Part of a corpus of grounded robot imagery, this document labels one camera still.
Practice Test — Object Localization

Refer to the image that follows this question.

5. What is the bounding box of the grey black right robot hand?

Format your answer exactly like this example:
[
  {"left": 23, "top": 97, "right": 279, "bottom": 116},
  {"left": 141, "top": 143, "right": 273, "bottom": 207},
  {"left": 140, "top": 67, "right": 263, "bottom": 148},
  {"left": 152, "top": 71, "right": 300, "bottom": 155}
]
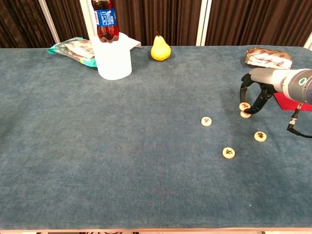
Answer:
[{"left": 239, "top": 67, "right": 285, "bottom": 116}]

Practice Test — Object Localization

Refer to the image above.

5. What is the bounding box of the red envelope gold seal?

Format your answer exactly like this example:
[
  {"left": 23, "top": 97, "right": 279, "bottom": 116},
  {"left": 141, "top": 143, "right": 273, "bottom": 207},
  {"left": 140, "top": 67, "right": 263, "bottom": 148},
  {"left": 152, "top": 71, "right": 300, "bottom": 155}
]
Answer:
[{"left": 273, "top": 92, "right": 312, "bottom": 112}]

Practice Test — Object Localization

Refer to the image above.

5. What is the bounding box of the yellow pear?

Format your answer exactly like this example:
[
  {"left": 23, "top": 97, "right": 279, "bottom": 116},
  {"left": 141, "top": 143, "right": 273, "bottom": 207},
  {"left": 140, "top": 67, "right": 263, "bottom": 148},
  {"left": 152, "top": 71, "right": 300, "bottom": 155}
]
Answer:
[{"left": 150, "top": 31, "right": 172, "bottom": 62}]

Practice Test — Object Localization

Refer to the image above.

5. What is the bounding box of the dark brown curtain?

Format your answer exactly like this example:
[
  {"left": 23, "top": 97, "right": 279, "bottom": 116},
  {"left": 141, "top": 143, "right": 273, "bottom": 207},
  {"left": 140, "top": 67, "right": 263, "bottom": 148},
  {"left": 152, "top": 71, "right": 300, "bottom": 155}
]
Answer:
[{"left": 0, "top": 0, "right": 312, "bottom": 49}]

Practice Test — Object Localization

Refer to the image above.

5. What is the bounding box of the white toilet paper roll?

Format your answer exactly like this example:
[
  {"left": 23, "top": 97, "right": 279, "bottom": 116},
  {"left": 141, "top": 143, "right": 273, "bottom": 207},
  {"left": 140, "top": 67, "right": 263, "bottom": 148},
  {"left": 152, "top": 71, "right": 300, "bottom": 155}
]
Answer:
[{"left": 90, "top": 32, "right": 133, "bottom": 80}]

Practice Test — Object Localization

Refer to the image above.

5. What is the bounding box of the cola bottle blue label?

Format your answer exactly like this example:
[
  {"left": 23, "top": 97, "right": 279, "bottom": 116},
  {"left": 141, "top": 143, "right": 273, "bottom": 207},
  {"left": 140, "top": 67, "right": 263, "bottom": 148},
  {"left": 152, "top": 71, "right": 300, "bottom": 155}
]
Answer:
[{"left": 91, "top": 0, "right": 120, "bottom": 44}]

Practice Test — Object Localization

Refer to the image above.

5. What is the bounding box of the teal blue table cloth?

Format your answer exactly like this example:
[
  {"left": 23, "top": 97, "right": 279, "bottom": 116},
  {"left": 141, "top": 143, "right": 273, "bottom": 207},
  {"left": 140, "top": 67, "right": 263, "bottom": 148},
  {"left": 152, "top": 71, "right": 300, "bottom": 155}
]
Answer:
[{"left": 0, "top": 45, "right": 312, "bottom": 230}]

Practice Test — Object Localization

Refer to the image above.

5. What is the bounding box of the teal clear snack bag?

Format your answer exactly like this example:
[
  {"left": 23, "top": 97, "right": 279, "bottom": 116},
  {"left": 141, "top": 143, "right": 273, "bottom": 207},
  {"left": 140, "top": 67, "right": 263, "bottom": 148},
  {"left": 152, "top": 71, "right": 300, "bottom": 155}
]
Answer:
[{"left": 47, "top": 37, "right": 98, "bottom": 68}]

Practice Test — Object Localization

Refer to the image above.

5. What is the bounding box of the white frame post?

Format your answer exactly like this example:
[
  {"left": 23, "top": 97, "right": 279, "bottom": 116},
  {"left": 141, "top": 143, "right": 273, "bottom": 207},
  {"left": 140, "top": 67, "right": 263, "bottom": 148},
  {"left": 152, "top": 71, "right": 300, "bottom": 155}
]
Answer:
[
  {"left": 79, "top": 0, "right": 98, "bottom": 41},
  {"left": 195, "top": 0, "right": 212, "bottom": 46},
  {"left": 38, "top": 0, "right": 61, "bottom": 44},
  {"left": 303, "top": 33, "right": 312, "bottom": 51}
]

